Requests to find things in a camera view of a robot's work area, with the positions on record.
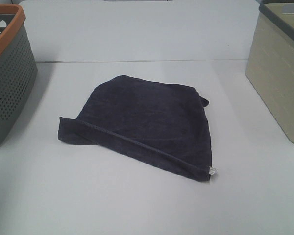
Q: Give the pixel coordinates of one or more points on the dark navy towel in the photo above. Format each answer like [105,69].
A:
[162,125]

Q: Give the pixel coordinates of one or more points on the beige basket with grey rim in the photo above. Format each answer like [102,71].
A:
[270,67]

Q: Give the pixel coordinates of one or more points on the grey perforated basket orange rim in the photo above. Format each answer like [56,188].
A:
[18,70]

